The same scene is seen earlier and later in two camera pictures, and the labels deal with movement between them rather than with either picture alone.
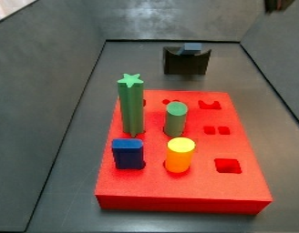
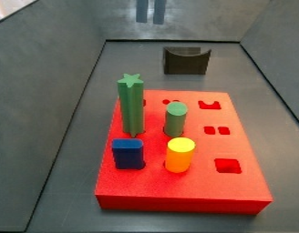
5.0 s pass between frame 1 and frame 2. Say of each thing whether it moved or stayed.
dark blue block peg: stayed
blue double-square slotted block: moved
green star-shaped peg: stayed
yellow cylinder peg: stayed
